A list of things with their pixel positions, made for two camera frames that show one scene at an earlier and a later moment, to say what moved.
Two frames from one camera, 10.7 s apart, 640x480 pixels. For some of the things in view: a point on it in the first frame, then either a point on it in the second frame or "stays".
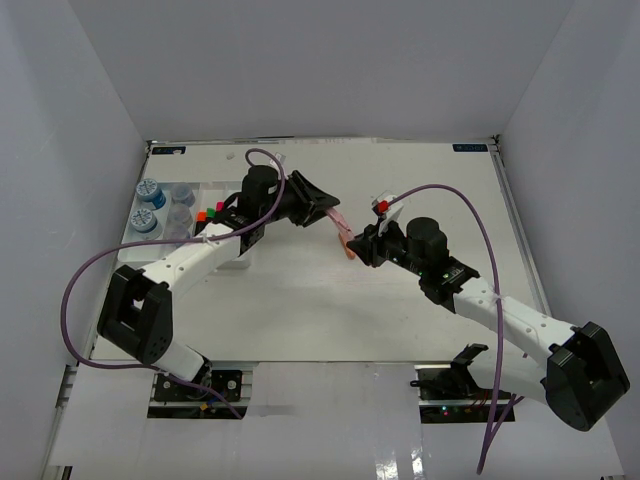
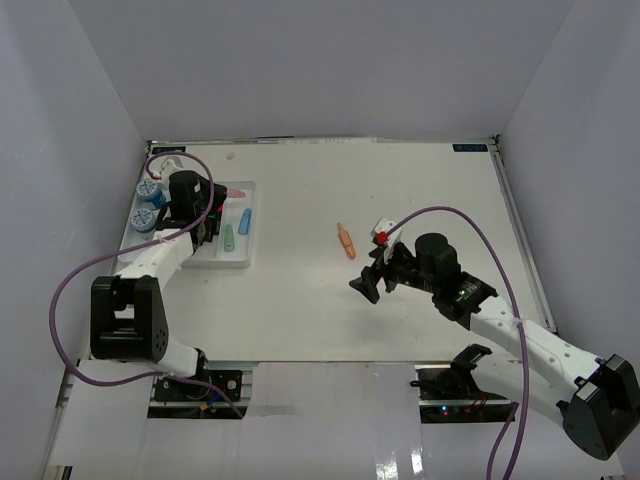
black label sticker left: (162, 150) stays
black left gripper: (316, 199) -> (219, 196)
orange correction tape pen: (349, 253) stays
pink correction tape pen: (342, 224) -> (236, 193)
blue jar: (149, 191) stays
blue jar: (143, 221) stays
